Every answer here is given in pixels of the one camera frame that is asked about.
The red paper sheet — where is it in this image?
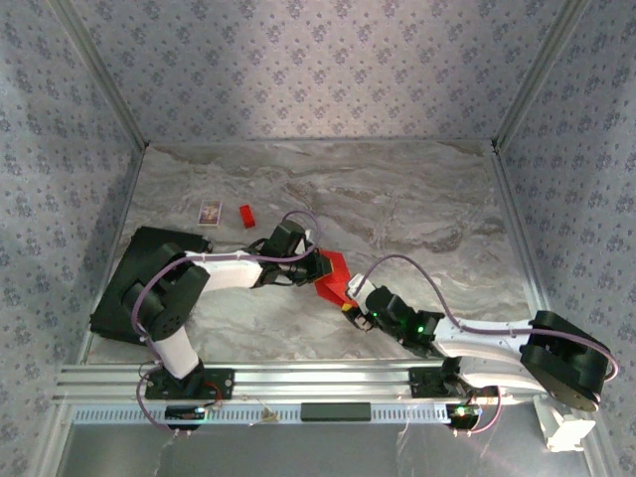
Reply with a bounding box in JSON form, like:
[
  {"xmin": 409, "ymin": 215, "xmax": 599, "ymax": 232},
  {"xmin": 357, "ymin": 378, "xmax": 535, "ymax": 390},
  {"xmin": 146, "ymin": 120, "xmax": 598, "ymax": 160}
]
[{"xmin": 313, "ymin": 250, "xmax": 360, "ymax": 308}]

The black rectangular bar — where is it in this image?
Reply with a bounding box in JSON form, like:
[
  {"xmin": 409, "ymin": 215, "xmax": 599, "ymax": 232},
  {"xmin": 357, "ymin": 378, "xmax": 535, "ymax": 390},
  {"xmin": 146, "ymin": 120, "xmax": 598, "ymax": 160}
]
[{"xmin": 300, "ymin": 402, "xmax": 373, "ymax": 422}]

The small picture card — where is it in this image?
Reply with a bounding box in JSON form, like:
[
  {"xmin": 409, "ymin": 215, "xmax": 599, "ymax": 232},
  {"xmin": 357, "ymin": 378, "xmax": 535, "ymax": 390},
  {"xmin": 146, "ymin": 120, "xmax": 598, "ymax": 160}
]
[{"xmin": 197, "ymin": 199, "xmax": 224, "ymax": 229}]

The black mat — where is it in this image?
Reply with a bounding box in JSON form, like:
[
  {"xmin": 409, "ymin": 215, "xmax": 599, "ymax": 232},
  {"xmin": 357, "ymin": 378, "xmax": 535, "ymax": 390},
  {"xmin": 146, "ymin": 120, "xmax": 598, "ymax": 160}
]
[{"xmin": 88, "ymin": 226, "xmax": 215, "ymax": 349}]

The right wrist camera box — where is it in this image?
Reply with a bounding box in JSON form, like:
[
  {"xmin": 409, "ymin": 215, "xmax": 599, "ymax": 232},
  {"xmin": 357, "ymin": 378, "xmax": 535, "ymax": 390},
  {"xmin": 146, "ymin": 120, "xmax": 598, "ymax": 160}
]
[{"xmin": 346, "ymin": 274, "xmax": 399, "ymax": 320}]

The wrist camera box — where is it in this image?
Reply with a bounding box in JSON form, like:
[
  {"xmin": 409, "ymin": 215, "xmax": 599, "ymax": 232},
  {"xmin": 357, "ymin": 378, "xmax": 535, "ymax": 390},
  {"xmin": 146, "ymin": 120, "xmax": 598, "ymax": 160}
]
[
  {"xmin": 346, "ymin": 274, "xmax": 399, "ymax": 320},
  {"xmin": 266, "ymin": 222, "xmax": 318, "ymax": 255}
]

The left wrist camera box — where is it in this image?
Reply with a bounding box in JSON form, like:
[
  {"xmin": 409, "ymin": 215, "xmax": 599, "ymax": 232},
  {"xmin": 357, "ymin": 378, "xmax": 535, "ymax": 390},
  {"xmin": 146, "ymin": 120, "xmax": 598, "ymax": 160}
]
[{"xmin": 266, "ymin": 222, "xmax": 318, "ymax": 255}]

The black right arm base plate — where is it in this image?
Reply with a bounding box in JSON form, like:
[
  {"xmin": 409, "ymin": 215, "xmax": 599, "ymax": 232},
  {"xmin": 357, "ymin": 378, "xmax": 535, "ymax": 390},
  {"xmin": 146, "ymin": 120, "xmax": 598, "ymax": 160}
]
[{"xmin": 408, "ymin": 367, "xmax": 500, "ymax": 398}]

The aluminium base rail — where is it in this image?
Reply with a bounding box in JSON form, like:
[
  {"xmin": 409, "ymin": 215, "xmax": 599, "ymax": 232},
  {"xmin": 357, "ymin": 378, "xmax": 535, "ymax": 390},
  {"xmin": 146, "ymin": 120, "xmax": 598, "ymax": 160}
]
[{"xmin": 53, "ymin": 361, "xmax": 595, "ymax": 402}]

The slotted grey cable duct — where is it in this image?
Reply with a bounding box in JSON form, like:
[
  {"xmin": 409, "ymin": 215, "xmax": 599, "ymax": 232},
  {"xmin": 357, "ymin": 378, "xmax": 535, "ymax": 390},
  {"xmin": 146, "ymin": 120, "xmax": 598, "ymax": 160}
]
[{"xmin": 72, "ymin": 401, "xmax": 451, "ymax": 426}]

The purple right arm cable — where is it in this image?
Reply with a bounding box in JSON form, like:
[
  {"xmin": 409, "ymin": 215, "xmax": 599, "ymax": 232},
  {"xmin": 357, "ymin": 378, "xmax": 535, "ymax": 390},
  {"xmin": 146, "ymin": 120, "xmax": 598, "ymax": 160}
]
[{"xmin": 355, "ymin": 253, "xmax": 620, "ymax": 438}]

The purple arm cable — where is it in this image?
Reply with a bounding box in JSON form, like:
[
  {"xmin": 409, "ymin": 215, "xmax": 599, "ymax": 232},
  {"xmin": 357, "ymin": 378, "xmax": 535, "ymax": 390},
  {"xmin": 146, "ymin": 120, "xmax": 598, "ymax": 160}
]
[
  {"xmin": 355, "ymin": 253, "xmax": 620, "ymax": 438},
  {"xmin": 133, "ymin": 209, "xmax": 324, "ymax": 438}
]

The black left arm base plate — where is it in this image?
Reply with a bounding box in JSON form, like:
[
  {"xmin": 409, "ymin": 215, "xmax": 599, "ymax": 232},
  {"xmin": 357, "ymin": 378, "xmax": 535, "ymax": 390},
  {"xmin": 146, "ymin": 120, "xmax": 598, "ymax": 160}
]
[{"xmin": 144, "ymin": 368, "xmax": 235, "ymax": 401}]

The aluminium table side rail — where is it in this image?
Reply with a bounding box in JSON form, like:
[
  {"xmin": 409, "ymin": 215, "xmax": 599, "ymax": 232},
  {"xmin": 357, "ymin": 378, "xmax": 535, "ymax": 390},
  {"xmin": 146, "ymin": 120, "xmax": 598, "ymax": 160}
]
[
  {"xmin": 77, "ymin": 143, "xmax": 150, "ymax": 367},
  {"xmin": 489, "ymin": 141, "xmax": 556, "ymax": 319}
]

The white plastic bracket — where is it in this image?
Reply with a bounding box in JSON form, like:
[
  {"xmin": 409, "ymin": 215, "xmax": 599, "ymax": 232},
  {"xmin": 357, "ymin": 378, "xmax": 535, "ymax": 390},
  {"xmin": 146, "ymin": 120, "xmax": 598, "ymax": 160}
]
[{"xmin": 534, "ymin": 397, "xmax": 596, "ymax": 453}]

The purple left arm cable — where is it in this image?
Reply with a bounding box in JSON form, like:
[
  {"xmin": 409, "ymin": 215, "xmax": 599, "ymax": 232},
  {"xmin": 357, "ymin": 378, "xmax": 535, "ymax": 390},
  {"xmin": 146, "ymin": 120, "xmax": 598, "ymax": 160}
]
[{"xmin": 133, "ymin": 209, "xmax": 324, "ymax": 438}]

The aluminium frame post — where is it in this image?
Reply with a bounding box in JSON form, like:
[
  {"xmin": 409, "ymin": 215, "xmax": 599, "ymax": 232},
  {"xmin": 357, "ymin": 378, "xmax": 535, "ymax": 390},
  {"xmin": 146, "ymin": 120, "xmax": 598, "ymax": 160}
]
[
  {"xmin": 493, "ymin": 0, "xmax": 595, "ymax": 150},
  {"xmin": 49, "ymin": 0, "xmax": 150, "ymax": 150}
]

